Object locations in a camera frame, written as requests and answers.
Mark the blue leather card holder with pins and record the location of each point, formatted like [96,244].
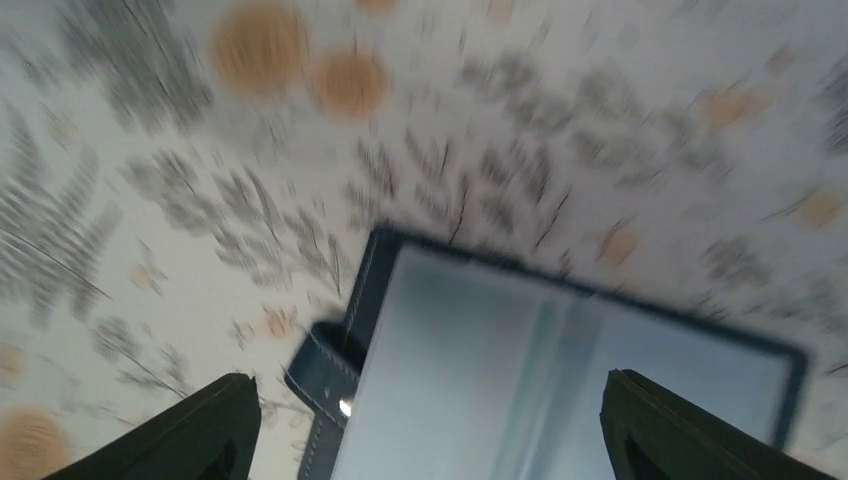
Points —
[451,364]

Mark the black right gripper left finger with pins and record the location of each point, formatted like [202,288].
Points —
[211,434]

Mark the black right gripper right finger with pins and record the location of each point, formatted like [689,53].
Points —
[652,433]

